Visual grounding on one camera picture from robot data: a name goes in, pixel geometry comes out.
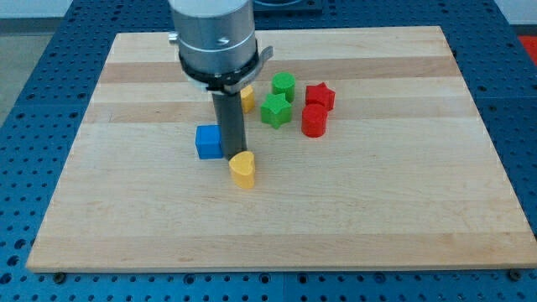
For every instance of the green star block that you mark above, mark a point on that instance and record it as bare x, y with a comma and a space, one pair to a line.
276, 110

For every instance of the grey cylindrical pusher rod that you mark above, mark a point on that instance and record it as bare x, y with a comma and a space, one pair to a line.
229, 116

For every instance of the red star block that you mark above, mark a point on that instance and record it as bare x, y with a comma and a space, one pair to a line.
320, 94

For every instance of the red cylinder block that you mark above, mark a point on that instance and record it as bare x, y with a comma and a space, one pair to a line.
314, 118

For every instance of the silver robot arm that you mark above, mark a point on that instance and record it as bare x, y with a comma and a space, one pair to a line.
218, 50

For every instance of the yellow heart block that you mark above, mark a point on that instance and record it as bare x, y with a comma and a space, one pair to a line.
242, 169

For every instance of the green cylinder block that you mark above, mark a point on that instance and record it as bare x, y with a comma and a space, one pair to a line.
284, 83

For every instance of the black clamp ring flange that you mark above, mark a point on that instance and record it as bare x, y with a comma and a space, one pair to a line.
231, 82

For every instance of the light wooden board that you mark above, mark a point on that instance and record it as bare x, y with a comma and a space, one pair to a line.
405, 177

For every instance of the yellow block behind rod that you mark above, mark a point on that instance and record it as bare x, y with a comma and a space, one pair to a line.
248, 99

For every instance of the blue cube block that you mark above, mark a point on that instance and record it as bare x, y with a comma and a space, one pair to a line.
208, 142

